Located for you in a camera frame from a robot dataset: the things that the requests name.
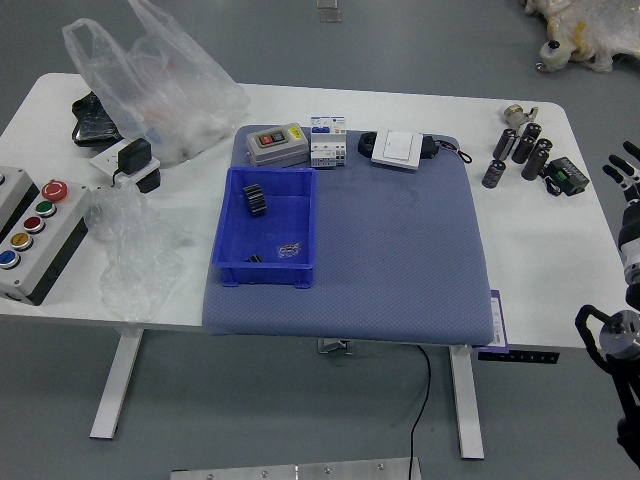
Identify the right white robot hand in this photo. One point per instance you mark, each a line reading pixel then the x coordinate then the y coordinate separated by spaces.
pixel 631 220

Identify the big black gear nut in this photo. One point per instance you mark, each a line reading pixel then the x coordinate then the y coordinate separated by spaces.
pixel 255 200

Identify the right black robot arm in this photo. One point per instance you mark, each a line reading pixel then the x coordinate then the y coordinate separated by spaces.
pixel 625 360

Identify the blue plastic box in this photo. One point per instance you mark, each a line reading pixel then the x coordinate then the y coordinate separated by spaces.
pixel 270 235

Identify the grey control box coloured buttons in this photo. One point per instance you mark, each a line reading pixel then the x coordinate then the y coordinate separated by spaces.
pixel 45 240

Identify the black module green terminal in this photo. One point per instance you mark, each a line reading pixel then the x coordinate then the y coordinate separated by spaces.
pixel 570 174

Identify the black cylindrical capacitor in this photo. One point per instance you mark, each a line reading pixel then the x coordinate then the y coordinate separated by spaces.
pixel 531 131
pixel 543 147
pixel 494 174
pixel 506 144
pixel 522 149
pixel 533 165

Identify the silver metal fitting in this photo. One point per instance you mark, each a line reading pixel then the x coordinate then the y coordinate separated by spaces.
pixel 515 115

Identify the black table control panel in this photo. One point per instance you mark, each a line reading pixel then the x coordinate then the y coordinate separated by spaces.
pixel 517 356

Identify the yellowish white wrapped bundle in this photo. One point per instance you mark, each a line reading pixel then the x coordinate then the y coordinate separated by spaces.
pixel 600 30

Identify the white table leg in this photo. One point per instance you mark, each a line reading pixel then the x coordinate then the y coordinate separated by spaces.
pixel 467 410
pixel 117 380

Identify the blue-grey padded mat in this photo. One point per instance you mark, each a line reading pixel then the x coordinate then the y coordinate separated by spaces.
pixel 380 260

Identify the white circuit breaker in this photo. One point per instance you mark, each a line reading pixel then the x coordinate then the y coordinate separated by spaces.
pixel 327 145

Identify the small clear parts bag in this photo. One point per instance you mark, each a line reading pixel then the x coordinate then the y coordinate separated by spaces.
pixel 289 250

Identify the clear floor plate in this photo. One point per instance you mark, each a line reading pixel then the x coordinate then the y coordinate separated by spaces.
pixel 330 12

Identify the large clear plastic bag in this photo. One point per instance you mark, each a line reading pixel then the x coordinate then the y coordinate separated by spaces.
pixel 165 100

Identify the small black block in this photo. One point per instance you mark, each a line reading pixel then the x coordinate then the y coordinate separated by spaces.
pixel 149 181

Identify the black power adapter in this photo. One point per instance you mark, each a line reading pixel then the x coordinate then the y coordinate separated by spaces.
pixel 134 156

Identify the crumpled clear plastic wrap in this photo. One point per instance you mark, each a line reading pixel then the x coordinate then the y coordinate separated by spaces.
pixel 130 250

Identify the white socket plate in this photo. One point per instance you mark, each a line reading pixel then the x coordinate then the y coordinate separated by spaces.
pixel 102 162

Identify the black flat pouch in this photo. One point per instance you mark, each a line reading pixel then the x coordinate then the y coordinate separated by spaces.
pixel 92 122

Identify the white wall switch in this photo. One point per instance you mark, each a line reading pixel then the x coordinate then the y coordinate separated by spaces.
pixel 397 150

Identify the metal bracket under table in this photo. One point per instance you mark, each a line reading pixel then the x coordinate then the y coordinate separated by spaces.
pixel 335 346

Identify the grey push-button switch box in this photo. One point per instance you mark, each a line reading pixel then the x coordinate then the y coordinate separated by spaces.
pixel 275 145

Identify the grey metal base plate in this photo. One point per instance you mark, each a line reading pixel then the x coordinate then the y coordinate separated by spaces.
pixel 295 471

